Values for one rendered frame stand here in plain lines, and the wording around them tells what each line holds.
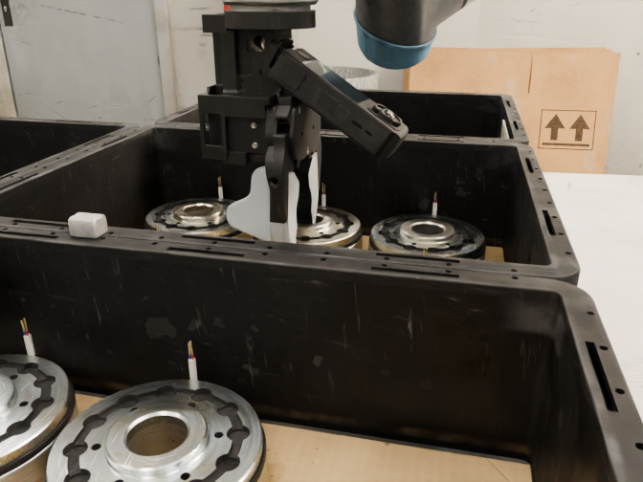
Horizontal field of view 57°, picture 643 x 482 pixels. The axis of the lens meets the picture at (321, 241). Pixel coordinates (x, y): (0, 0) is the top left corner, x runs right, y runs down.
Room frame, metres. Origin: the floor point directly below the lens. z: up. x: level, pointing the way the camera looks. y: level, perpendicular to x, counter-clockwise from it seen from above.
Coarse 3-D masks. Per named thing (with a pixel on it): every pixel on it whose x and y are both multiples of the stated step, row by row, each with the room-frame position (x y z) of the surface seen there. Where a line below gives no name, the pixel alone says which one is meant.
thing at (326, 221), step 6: (318, 210) 0.54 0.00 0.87; (318, 216) 0.53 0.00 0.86; (324, 216) 0.53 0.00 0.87; (330, 216) 0.53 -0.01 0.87; (324, 222) 0.51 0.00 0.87; (330, 222) 0.51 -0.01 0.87; (300, 228) 0.50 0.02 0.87; (306, 228) 0.50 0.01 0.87; (312, 228) 0.50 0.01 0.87; (318, 228) 0.50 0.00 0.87; (324, 228) 0.51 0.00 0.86
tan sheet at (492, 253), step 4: (364, 236) 0.57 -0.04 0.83; (368, 236) 0.57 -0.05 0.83; (364, 240) 0.56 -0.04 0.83; (368, 240) 0.56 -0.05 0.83; (364, 244) 0.55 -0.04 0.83; (368, 244) 0.55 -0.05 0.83; (364, 248) 0.54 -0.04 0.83; (488, 248) 0.54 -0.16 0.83; (492, 248) 0.54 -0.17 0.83; (496, 248) 0.54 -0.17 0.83; (500, 248) 0.54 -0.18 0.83; (488, 252) 0.53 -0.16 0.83; (492, 252) 0.53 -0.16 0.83; (496, 252) 0.53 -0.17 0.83; (500, 252) 0.53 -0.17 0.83; (488, 256) 0.52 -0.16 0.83; (492, 256) 0.52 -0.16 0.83; (496, 256) 0.52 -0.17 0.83; (500, 256) 0.52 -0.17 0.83; (488, 260) 0.51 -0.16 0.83; (492, 260) 0.51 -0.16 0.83; (496, 260) 0.51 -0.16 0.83; (500, 260) 0.51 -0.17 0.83
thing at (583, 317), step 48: (0, 240) 0.32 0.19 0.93; (48, 240) 0.32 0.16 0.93; (96, 240) 0.32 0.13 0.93; (144, 240) 0.32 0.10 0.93; (432, 288) 0.27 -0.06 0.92; (480, 288) 0.26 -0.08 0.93; (528, 288) 0.26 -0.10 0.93; (576, 288) 0.26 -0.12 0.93; (576, 336) 0.21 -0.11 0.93; (624, 384) 0.18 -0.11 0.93; (624, 432) 0.16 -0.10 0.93; (624, 480) 0.13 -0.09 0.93
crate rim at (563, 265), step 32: (160, 128) 0.63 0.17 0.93; (192, 128) 0.62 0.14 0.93; (64, 160) 0.50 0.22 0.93; (0, 192) 0.41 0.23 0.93; (544, 192) 0.41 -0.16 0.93; (0, 224) 0.34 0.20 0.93; (32, 224) 0.34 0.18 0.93; (64, 224) 0.34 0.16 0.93; (544, 224) 0.34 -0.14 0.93; (320, 256) 0.30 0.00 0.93; (352, 256) 0.30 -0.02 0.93; (384, 256) 0.30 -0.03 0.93; (416, 256) 0.30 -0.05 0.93
